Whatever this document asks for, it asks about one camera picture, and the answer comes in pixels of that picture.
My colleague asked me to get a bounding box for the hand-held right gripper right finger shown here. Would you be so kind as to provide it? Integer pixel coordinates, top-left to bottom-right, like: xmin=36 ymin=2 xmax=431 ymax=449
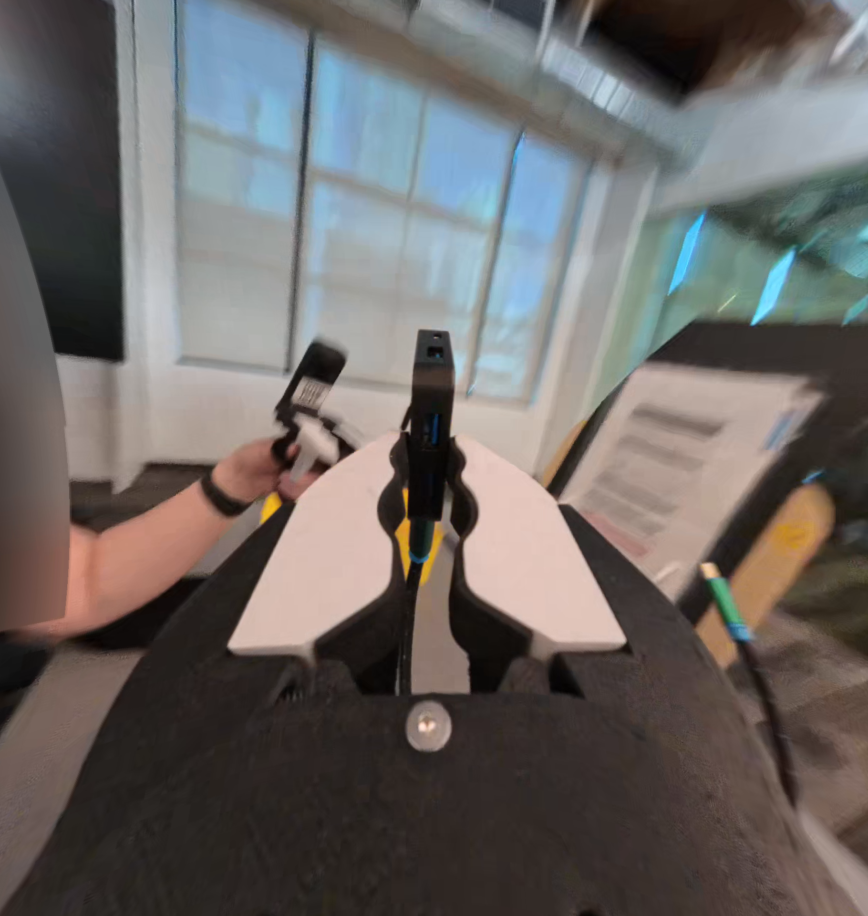
xmin=448 ymin=434 xmax=630 ymax=661

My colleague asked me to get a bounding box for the laminated instruction sheet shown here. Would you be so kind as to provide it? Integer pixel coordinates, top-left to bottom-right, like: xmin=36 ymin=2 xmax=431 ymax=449
xmin=561 ymin=361 xmax=827 ymax=570

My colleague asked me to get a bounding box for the window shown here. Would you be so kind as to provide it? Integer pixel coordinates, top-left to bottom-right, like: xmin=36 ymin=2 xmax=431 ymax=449
xmin=175 ymin=0 xmax=594 ymax=403

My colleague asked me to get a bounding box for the black HDMI adapter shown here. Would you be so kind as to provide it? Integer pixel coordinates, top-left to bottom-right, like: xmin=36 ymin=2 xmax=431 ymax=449
xmin=405 ymin=329 xmax=455 ymax=521

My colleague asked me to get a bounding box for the wooden sign board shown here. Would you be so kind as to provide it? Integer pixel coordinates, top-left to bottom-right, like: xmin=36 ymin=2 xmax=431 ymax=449
xmin=541 ymin=415 xmax=837 ymax=670

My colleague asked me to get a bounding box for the black partition panel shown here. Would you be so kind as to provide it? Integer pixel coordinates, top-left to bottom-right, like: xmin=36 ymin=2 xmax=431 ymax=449
xmin=595 ymin=321 xmax=868 ymax=624

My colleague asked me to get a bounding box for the black wall panel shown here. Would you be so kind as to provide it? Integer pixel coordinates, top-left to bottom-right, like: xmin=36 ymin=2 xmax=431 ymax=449
xmin=0 ymin=0 xmax=126 ymax=362

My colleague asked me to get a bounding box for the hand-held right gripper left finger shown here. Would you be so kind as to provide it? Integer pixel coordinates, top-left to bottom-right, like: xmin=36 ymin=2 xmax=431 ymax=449
xmin=227 ymin=431 xmax=403 ymax=665

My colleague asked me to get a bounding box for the yellow storage bin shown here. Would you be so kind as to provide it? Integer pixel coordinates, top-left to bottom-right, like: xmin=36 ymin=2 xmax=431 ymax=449
xmin=258 ymin=492 xmax=445 ymax=582

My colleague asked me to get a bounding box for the black wristband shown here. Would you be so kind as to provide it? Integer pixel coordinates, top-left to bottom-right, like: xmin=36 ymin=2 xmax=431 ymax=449
xmin=200 ymin=468 xmax=255 ymax=518

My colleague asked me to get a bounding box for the person's left hand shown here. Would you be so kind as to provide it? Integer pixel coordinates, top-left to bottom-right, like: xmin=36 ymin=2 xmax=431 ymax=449
xmin=211 ymin=437 xmax=322 ymax=510

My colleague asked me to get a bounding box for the person's left forearm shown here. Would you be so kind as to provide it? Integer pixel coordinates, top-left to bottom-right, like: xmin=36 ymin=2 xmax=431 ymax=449
xmin=19 ymin=476 xmax=263 ymax=643

